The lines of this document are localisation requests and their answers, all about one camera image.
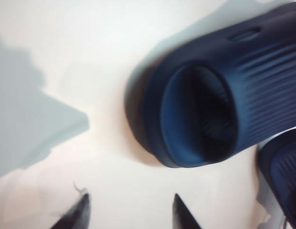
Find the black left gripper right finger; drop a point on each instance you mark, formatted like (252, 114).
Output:
(183, 219)

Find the blue rubber slipper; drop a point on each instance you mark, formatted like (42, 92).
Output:
(257, 71)
(288, 171)

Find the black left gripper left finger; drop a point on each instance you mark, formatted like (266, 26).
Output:
(76, 219)

